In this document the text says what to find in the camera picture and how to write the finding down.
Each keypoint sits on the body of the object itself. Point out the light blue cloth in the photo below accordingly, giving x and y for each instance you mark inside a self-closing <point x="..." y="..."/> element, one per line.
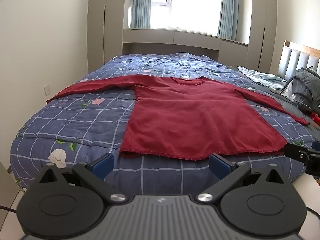
<point x="262" y="77"/>

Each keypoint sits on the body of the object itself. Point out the grey quilted jacket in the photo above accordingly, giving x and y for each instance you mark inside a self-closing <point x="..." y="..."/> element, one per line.
<point x="307" y="85"/>

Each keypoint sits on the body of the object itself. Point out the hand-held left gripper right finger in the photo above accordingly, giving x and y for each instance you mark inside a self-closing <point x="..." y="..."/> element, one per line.
<point x="220" y="166"/>

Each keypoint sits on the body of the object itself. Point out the blue checked quilt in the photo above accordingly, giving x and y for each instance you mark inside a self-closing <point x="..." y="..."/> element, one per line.
<point x="82" y="127"/>

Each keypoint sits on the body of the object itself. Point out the beige window bench cabinet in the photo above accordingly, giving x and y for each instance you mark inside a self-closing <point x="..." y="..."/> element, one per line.
<point x="195" y="41"/>

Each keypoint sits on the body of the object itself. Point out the beige wardrobe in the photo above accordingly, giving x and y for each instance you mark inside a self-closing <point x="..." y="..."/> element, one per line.
<point x="262" y="30"/>
<point x="105" y="30"/>

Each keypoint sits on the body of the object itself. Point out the grey padded headboard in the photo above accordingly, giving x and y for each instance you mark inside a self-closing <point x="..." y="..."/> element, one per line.
<point x="300" y="60"/>

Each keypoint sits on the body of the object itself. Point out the blue-grey curtain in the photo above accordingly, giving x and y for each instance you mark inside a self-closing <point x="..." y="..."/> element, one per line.
<point x="141" y="5"/>
<point x="228" y="10"/>

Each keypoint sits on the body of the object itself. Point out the small red object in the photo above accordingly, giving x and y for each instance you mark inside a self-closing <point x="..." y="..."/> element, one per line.
<point x="315" y="118"/>

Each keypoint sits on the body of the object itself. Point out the white wall socket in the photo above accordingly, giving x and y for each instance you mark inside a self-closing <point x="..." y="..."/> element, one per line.
<point x="47" y="89"/>

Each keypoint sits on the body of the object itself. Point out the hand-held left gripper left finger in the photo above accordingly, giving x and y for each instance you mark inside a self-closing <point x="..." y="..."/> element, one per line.
<point x="103" y="165"/>

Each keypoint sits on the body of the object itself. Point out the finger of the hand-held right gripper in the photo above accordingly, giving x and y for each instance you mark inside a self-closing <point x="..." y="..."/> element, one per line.
<point x="295" y="152"/>

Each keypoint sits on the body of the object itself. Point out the window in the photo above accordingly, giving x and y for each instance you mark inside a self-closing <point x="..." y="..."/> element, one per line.
<point x="192" y="5"/>

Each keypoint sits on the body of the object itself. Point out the red long-sleeve shirt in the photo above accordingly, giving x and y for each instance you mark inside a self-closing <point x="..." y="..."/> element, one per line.
<point x="195" y="120"/>

